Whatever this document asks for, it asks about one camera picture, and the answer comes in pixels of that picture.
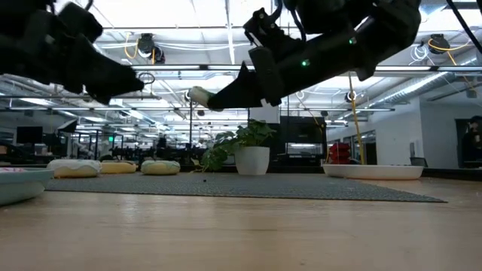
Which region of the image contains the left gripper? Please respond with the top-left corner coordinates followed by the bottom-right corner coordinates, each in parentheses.
top-left (37, 2), bottom-right (145, 106)

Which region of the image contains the person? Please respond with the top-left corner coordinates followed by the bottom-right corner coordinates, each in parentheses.
top-left (461, 115), bottom-right (482, 169)

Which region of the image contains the black vented equipment case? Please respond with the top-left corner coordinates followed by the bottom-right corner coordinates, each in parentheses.
top-left (279, 115), bottom-right (328, 167)

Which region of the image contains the large mint iced donut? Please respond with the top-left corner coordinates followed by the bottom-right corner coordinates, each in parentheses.
top-left (140, 160), bottom-right (182, 176)

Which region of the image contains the black ceiling cable reel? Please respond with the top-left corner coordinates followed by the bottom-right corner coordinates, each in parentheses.
top-left (427, 33), bottom-right (451, 56)
top-left (136, 32), bottom-right (156, 58)

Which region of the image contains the grey woven placemat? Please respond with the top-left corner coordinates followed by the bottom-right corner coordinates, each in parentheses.
top-left (44, 172), bottom-right (448, 204)

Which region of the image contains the yellow hanging cable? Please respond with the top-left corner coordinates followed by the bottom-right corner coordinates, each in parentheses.
top-left (346, 71), bottom-right (366, 166)

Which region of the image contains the teal round plate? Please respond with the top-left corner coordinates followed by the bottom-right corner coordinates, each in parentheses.
top-left (0, 167), bottom-right (55, 207)

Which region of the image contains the white round plate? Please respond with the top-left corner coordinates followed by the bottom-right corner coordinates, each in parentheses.
top-left (322, 163), bottom-right (425, 181)

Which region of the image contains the red stacked object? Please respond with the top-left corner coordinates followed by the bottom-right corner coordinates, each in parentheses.
top-left (328, 142), bottom-right (352, 166)

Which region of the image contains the large white iced donut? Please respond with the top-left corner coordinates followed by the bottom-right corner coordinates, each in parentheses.
top-left (47, 158), bottom-right (102, 179)

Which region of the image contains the small green iced donut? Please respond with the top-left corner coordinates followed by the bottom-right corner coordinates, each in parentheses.
top-left (188, 85), bottom-right (215, 110)

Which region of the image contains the black monitor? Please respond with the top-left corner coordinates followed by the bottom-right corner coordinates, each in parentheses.
top-left (15, 126), bottom-right (44, 145)

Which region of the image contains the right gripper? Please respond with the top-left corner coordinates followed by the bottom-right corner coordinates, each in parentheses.
top-left (207, 26), bottom-right (365, 111)

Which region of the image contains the green plant in white pot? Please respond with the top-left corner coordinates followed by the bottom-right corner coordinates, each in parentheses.
top-left (191, 119), bottom-right (276, 177)

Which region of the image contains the large chocolate iced donut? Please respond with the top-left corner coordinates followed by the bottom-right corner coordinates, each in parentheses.
top-left (99, 160), bottom-right (139, 175)

